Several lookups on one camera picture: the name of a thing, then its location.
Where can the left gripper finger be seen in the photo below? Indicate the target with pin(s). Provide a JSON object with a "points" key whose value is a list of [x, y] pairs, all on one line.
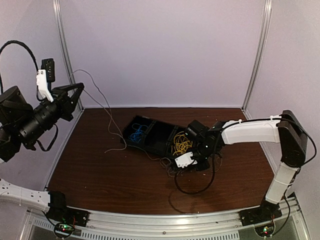
{"points": [[76, 87], [73, 101]]}

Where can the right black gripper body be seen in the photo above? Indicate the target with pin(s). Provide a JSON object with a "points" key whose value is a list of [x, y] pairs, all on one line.
{"points": [[205, 165]]}

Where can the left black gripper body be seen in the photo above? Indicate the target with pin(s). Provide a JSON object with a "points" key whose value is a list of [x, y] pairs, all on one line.
{"points": [[63, 110]]}

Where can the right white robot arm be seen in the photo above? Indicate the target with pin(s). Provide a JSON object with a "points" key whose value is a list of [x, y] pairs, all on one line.
{"points": [[283, 129]]}

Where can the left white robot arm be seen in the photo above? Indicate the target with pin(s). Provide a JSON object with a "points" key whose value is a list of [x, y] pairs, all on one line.
{"points": [[23, 125]]}

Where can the black three-compartment bin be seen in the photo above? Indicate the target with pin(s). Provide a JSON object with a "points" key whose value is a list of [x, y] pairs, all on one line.
{"points": [[155, 136]]}

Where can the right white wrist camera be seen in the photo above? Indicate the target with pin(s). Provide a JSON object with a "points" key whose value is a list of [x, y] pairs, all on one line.
{"points": [[185, 160]]}

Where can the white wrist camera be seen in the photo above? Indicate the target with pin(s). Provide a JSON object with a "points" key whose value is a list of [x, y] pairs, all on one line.
{"points": [[44, 79], [185, 160]]}

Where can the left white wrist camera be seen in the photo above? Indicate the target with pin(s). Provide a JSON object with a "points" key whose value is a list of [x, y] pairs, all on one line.
{"points": [[44, 79]]}

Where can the left aluminium frame post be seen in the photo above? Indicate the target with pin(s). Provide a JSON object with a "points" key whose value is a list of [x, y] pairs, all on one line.
{"points": [[62, 40]]}

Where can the aluminium frame post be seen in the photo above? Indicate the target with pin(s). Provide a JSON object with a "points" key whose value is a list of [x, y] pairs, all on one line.
{"points": [[62, 40], [263, 36]]}

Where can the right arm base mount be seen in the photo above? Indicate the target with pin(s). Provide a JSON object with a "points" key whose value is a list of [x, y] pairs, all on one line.
{"points": [[262, 221]]}

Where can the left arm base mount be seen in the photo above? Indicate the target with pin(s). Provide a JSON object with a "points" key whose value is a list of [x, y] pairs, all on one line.
{"points": [[65, 222]]}

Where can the aluminium front rail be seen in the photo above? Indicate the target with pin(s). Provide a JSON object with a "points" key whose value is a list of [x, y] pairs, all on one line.
{"points": [[223, 225]]}

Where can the right aluminium frame post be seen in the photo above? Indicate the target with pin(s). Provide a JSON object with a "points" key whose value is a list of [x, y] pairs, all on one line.
{"points": [[263, 36]]}

